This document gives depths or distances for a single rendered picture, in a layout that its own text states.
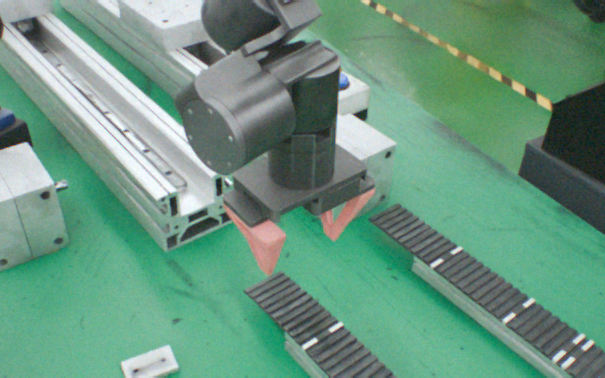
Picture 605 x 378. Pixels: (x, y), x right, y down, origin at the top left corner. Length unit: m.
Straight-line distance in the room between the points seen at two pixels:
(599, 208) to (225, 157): 0.68
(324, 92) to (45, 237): 0.44
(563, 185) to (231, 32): 0.66
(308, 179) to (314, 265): 0.26
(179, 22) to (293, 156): 0.58
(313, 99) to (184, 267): 0.35
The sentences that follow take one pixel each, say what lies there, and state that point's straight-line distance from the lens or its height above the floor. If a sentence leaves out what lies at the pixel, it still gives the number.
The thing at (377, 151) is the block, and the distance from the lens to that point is 0.79.
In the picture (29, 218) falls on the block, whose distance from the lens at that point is 0.78.
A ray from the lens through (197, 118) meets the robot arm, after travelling 0.44.
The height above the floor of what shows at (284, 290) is 0.81.
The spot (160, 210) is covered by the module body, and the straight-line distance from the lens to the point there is 0.76.
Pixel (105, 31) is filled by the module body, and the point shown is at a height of 0.81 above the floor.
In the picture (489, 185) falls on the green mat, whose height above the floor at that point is 0.78.
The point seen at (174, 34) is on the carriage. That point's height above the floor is 0.89.
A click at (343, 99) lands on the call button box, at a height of 0.84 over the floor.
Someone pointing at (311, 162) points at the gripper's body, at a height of 1.02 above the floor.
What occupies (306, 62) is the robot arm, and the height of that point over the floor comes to 1.10.
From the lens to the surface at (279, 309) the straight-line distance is 0.67.
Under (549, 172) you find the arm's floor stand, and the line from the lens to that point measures 1.04.
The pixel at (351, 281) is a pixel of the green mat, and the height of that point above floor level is 0.78.
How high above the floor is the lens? 1.32
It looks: 38 degrees down
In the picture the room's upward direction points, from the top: 2 degrees clockwise
